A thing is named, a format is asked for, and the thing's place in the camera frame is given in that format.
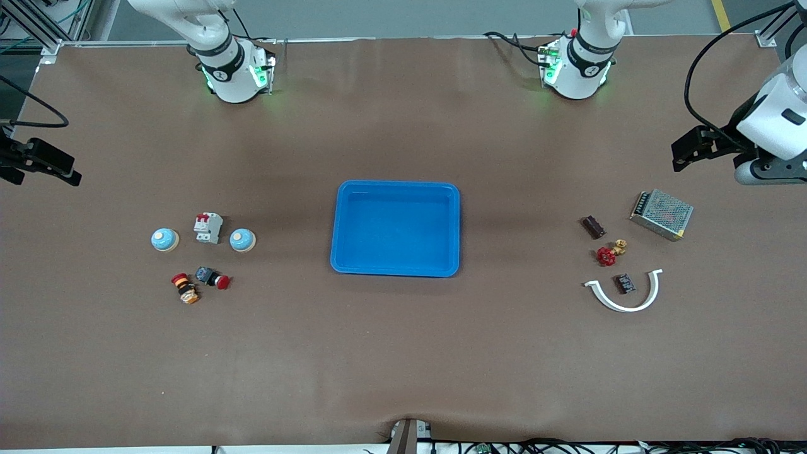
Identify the blue plastic tray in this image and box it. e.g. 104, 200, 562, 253
330, 180, 462, 278

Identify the metal mesh power supply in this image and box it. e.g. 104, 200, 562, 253
629, 189, 695, 242

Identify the red brass valve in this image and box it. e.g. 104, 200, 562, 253
596, 239, 628, 267

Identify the white red circuit breaker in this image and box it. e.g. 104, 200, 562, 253
193, 212, 224, 245

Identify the orange red push button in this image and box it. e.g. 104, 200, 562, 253
171, 272, 201, 305

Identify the red black emergency stop button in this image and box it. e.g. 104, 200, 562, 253
194, 266, 231, 291

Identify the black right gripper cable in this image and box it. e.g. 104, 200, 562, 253
0, 76, 69, 128

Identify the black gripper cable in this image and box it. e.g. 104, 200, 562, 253
684, 2, 796, 136
0, 76, 69, 128

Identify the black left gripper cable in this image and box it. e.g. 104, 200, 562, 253
684, 2, 796, 136

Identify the aluminium frame post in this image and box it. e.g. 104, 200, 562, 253
0, 0, 95, 67
755, 0, 807, 48

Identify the white half-ring pipe clamp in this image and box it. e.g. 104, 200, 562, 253
583, 269, 664, 313

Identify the black arm base cable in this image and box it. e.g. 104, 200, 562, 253
484, 30, 549, 67

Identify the black cable bundle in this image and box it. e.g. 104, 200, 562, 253
435, 437, 807, 454

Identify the metal table edge bracket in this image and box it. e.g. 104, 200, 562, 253
386, 417, 433, 454

